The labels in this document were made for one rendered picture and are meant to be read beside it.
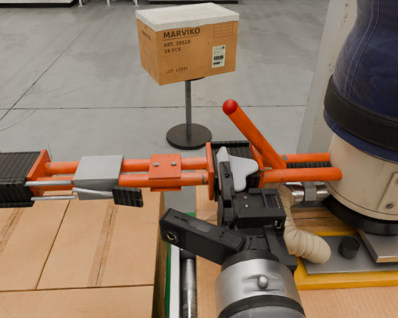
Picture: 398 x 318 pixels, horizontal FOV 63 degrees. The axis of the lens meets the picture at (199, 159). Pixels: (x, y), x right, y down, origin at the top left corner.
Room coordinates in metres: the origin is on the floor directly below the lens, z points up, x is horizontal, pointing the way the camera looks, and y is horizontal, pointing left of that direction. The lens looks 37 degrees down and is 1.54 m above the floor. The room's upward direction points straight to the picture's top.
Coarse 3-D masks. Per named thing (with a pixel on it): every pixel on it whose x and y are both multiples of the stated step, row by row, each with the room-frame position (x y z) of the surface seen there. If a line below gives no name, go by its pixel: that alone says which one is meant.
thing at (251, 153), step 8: (208, 144) 0.44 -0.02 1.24; (216, 144) 0.45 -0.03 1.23; (224, 144) 0.45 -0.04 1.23; (232, 144) 0.45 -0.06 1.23; (240, 144) 0.46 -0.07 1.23; (248, 144) 0.46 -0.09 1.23; (208, 152) 0.42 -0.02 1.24; (216, 152) 0.44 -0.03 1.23; (232, 152) 0.44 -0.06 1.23; (240, 152) 0.44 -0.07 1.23; (248, 152) 0.44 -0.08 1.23; (256, 152) 0.42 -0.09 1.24; (208, 160) 0.40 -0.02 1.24; (216, 160) 0.42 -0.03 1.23; (256, 160) 0.40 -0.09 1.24; (208, 168) 0.38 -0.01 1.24; (216, 168) 0.39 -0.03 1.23; (208, 176) 0.38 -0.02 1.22; (216, 176) 0.37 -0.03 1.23; (248, 176) 0.37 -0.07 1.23; (256, 176) 0.37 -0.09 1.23; (208, 184) 0.38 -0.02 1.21; (216, 184) 0.36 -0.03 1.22; (248, 184) 0.37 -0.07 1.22; (256, 184) 0.37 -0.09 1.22; (208, 192) 0.37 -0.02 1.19; (216, 192) 0.37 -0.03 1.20; (216, 200) 0.36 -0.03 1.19
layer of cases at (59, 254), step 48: (48, 192) 1.07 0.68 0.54; (144, 192) 1.07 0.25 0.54; (0, 240) 0.80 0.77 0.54; (48, 240) 0.80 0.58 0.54; (96, 240) 0.80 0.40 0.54; (144, 240) 0.80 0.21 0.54; (0, 288) 0.60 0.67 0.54; (48, 288) 0.60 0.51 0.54; (96, 288) 0.60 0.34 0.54; (144, 288) 0.60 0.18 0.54
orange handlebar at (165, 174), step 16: (128, 160) 0.43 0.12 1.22; (144, 160) 0.43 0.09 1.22; (160, 160) 0.42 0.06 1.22; (176, 160) 0.42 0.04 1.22; (192, 160) 0.43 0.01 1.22; (288, 160) 0.43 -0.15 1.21; (304, 160) 0.43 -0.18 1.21; (320, 160) 0.43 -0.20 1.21; (128, 176) 0.38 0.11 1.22; (144, 176) 0.38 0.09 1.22; (160, 176) 0.38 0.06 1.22; (176, 176) 0.38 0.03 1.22; (192, 176) 0.39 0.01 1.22; (272, 176) 0.39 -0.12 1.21; (288, 176) 0.39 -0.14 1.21; (304, 176) 0.39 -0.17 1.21; (320, 176) 0.39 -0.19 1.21; (336, 176) 0.39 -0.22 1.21
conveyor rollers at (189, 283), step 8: (184, 264) 0.69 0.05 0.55; (192, 264) 0.69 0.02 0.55; (184, 272) 0.66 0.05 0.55; (192, 272) 0.66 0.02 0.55; (184, 280) 0.63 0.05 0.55; (192, 280) 0.63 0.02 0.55; (184, 288) 0.60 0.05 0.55; (192, 288) 0.60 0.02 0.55; (184, 296) 0.57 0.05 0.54; (192, 296) 0.57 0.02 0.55; (184, 304) 0.54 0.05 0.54; (192, 304) 0.54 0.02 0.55; (184, 312) 0.52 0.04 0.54; (192, 312) 0.52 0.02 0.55
